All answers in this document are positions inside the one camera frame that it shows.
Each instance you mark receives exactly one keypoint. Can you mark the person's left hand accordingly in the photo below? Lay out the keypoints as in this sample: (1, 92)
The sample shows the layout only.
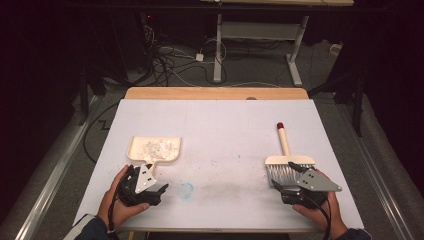
(111, 206)

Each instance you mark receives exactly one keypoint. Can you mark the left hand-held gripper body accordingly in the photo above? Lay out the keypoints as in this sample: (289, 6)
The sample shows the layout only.
(140, 190)

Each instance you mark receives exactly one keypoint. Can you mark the person's right hand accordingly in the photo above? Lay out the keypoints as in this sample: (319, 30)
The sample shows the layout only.
(330, 220)

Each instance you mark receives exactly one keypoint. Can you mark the pile of white paper scraps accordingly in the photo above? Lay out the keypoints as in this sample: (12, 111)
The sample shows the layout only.
(156, 149)

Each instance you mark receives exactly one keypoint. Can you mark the grey metal frame desk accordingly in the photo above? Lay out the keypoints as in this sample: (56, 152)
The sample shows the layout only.
(260, 30)

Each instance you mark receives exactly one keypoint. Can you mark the wooden table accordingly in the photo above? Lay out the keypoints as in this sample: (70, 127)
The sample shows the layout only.
(213, 93)

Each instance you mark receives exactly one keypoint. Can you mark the cream plastic dustpan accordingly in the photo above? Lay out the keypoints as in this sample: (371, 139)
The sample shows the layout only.
(133, 146)

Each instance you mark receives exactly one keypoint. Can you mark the white power adapter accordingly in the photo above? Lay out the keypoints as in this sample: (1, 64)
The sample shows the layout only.
(199, 57)

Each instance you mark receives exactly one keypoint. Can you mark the small white box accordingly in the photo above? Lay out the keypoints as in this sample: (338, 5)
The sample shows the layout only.
(336, 49)

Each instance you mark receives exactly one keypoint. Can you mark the white foam board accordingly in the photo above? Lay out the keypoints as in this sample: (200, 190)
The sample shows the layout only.
(216, 133)

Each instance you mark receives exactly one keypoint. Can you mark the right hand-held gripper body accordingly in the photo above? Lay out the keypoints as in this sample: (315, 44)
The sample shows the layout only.
(313, 186)

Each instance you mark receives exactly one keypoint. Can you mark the black stand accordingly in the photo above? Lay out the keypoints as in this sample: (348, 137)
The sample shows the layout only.
(358, 110)
(84, 100)

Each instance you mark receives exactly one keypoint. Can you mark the cream hand brush red tip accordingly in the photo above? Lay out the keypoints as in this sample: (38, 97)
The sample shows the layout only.
(284, 141)

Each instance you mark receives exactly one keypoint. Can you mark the metal floor rail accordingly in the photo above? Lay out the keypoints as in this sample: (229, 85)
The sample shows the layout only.
(50, 196)
(383, 196)

